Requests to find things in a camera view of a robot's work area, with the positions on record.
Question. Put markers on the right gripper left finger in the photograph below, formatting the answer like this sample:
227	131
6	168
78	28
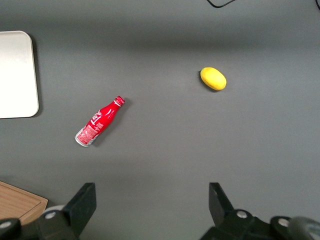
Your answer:
75	217

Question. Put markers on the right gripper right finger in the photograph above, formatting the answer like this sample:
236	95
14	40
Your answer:
230	222

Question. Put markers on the beige plastic tray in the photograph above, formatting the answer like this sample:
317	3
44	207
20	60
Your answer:
16	75

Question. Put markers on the wooden two-drawer cabinet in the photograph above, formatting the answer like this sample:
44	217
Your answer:
17	202

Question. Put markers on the red cola bottle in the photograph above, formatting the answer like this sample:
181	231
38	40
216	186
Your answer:
100	121

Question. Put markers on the yellow lemon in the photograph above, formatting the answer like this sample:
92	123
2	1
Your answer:
213	78

